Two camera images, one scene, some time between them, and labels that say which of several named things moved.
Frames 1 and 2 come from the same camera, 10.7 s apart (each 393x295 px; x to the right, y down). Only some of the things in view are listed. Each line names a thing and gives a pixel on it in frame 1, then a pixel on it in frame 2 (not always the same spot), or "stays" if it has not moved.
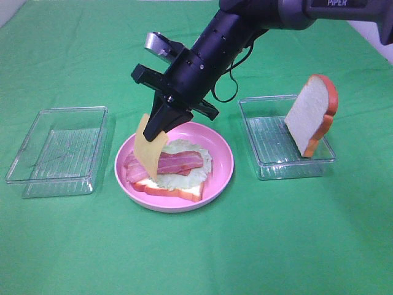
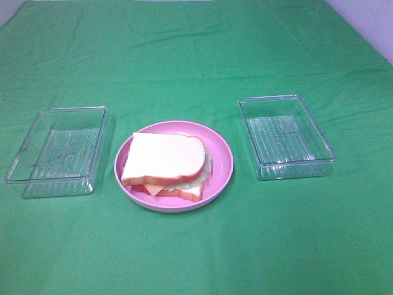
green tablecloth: x=325 y=235 stays
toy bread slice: x=193 y=193 stays
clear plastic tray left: x=60 y=154 stays
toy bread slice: x=311 y=118 → x=163 y=159
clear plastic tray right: x=277 y=155 stays
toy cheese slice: x=149 y=151 → x=154 y=188
